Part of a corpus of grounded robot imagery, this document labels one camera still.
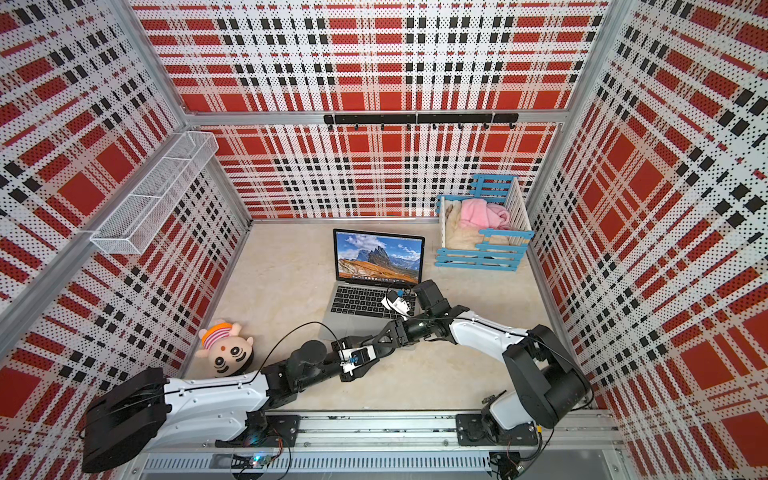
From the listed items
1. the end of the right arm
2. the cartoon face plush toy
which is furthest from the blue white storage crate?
the cartoon face plush toy

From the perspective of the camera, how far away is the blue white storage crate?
101 centimetres

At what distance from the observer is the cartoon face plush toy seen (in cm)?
79

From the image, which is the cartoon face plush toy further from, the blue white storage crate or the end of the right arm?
the blue white storage crate
